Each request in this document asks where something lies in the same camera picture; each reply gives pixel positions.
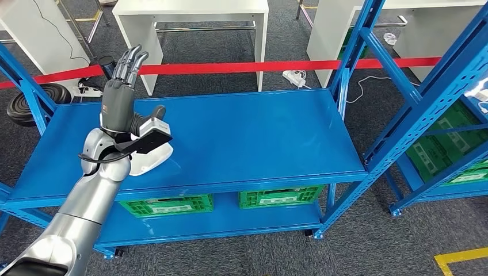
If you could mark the yellow floor tape square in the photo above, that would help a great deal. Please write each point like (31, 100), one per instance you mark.
(461, 256)

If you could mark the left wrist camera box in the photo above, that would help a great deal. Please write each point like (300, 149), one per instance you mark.
(152, 137)

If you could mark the blue steel shelf rack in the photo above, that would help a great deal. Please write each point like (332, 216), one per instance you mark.
(404, 204)
(228, 133)

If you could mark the red barrier belt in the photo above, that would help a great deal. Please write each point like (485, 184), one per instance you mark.
(228, 68)

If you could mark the chrome steel frame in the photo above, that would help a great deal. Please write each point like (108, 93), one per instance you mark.
(77, 28)
(389, 24)
(206, 28)

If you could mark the white plastic shell part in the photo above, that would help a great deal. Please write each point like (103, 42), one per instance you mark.
(150, 162)

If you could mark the black round rubber base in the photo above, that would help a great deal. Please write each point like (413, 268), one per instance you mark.
(23, 106)

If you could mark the black stanchion post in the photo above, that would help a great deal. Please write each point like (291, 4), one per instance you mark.
(107, 64)

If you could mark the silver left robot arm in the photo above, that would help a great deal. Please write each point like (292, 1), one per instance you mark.
(87, 198)

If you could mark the white power strip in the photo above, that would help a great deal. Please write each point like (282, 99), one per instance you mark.
(293, 78)
(87, 91)

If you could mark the clear plastic bag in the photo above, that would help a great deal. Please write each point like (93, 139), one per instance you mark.
(389, 39)

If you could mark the white power adapter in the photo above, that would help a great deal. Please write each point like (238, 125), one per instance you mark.
(481, 93)

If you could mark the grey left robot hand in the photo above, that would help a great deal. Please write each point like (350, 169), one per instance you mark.
(116, 106)

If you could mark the white table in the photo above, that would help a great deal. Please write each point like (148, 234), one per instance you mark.
(190, 5)
(328, 38)
(38, 38)

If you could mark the green plastic crate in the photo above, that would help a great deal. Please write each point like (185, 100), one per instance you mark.
(362, 52)
(469, 177)
(282, 198)
(167, 207)
(438, 152)

